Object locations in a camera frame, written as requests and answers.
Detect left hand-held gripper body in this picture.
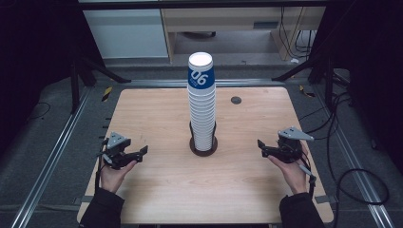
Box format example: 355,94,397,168
100,131,135,170

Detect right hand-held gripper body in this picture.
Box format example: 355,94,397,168
275,125,315,164

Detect black cup holder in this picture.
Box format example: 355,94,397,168
188,121,219,158

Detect stack of paper cups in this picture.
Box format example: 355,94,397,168
187,51,217,152

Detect person's right hand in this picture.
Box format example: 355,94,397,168
267,143,310,195

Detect person's left hand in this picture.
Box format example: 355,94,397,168
100,160,138,195

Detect yellow black tape strip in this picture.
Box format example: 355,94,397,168
101,86,113,103
298,85,317,99

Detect black metal stand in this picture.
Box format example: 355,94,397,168
69,47,132,115
271,53,350,110

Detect white cabinet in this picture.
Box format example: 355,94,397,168
83,9,169,60

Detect wooden desk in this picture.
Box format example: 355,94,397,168
161,7,327,62

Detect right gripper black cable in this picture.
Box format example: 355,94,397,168
297,151,317,200

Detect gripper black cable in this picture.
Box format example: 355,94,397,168
297,151,317,200
94,137,110,193

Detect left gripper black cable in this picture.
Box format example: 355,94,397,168
94,137,110,193

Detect grey table bracket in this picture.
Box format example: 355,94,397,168
73,195,95,205
315,195,337,204

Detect metal floor rail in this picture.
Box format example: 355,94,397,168
10,86,93,228
122,78,286,89
312,85,395,228

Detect thin black floor cable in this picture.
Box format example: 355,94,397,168
26,101,52,124

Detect black floor cable loop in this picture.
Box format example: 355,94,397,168
297,91,391,228

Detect hanging black cables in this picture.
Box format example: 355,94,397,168
279,7,317,60

